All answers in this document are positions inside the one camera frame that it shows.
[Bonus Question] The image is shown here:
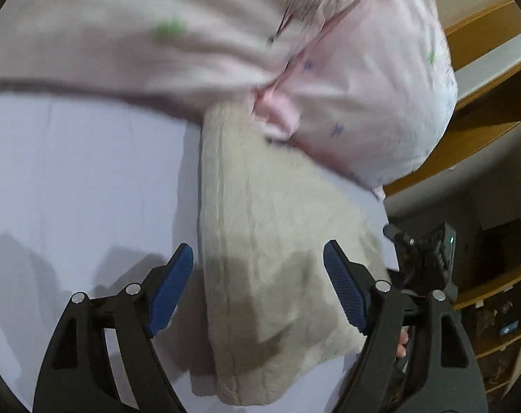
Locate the beige knitted sweater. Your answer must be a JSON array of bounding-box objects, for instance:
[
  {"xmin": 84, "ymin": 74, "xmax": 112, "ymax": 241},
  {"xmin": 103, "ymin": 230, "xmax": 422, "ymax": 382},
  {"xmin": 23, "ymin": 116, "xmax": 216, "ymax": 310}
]
[{"xmin": 191, "ymin": 101, "xmax": 391, "ymax": 407}]

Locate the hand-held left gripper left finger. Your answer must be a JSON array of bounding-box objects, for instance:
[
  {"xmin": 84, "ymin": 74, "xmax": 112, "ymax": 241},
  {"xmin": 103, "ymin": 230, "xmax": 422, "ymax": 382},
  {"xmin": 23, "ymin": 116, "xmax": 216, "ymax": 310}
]
[{"xmin": 32, "ymin": 243, "xmax": 194, "ymax": 413}]

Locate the dark box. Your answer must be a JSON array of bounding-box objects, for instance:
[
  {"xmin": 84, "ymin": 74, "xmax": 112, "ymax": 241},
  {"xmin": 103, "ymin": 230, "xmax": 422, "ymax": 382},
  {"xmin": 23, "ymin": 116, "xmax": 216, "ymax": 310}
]
[{"xmin": 479, "ymin": 219, "xmax": 521, "ymax": 273}]

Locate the wooden wall shelf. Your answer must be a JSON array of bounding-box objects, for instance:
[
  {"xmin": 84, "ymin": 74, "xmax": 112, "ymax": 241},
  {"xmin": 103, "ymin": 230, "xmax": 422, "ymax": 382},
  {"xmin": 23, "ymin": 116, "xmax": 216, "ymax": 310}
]
[{"xmin": 383, "ymin": 0, "xmax": 521, "ymax": 196}]

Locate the person's right hand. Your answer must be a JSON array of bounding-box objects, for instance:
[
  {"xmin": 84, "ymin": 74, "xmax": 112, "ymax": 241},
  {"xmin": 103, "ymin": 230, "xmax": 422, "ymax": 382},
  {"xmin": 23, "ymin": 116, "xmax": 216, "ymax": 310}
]
[{"xmin": 395, "ymin": 326, "xmax": 411, "ymax": 359}]

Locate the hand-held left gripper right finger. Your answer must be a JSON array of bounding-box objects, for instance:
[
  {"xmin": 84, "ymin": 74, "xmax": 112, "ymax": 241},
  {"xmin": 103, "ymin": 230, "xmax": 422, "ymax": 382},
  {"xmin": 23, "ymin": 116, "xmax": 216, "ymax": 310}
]
[{"xmin": 323, "ymin": 240, "xmax": 489, "ymax": 413}]

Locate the wooden shelf unit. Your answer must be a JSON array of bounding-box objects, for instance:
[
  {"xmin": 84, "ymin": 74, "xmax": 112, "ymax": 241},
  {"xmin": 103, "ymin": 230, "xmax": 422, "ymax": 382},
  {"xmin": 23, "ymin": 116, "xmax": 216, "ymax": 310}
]
[{"xmin": 452, "ymin": 262, "xmax": 521, "ymax": 396}]

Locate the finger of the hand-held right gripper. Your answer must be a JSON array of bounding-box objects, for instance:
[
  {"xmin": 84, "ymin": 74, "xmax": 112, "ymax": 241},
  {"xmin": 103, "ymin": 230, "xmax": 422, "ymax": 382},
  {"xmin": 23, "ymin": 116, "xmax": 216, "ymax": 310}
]
[{"xmin": 383, "ymin": 223, "xmax": 417, "ymax": 252}]

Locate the white bed sheet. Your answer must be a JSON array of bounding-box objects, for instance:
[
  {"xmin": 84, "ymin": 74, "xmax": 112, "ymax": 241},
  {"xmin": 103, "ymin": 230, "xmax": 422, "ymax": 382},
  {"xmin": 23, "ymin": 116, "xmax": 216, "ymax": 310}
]
[{"xmin": 0, "ymin": 88, "xmax": 399, "ymax": 413}]

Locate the pink printed baby garment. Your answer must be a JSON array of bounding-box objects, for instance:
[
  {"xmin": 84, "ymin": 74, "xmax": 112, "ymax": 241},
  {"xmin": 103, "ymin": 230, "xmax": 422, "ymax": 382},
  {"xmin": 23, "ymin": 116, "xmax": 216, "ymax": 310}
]
[{"xmin": 0, "ymin": 0, "xmax": 459, "ymax": 201}]

